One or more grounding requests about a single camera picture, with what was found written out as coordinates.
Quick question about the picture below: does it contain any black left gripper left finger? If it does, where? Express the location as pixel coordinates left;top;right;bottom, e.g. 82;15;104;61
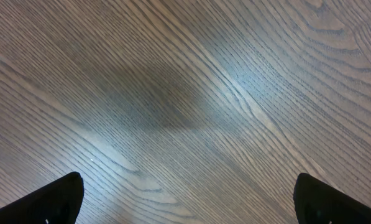
0;172;85;224

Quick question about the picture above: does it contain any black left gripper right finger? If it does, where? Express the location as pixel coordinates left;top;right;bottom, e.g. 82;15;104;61
293;173;371;224

